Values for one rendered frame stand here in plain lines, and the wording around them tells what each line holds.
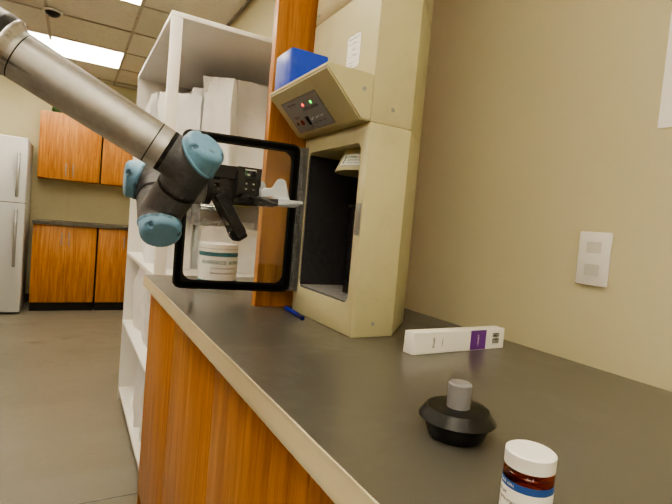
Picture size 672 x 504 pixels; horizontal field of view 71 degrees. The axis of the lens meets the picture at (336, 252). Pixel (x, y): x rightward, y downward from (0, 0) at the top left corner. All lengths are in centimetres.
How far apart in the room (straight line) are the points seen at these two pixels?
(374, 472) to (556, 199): 86
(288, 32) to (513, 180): 72
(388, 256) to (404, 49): 46
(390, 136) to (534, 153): 38
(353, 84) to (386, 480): 77
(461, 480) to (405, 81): 84
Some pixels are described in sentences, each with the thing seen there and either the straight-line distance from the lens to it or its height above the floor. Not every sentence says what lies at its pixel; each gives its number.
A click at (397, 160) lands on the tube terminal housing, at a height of 134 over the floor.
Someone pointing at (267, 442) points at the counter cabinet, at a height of 84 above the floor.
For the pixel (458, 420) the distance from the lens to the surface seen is 58.
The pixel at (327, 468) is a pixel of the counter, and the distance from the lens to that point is 54.
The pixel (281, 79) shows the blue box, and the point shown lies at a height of 153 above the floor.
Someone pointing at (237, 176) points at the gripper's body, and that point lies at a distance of 103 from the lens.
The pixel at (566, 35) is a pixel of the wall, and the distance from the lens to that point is 132.
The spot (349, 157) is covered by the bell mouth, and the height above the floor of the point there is 135.
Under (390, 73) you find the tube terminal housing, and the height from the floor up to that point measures 152.
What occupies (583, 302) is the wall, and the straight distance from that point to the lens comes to 116.
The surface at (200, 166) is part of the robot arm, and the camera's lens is 84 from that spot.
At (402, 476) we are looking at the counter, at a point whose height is 94.
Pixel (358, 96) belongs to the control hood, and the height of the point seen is 146.
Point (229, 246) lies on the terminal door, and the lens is 126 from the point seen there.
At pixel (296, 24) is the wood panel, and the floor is 172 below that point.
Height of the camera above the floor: 118
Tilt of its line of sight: 3 degrees down
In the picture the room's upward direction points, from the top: 5 degrees clockwise
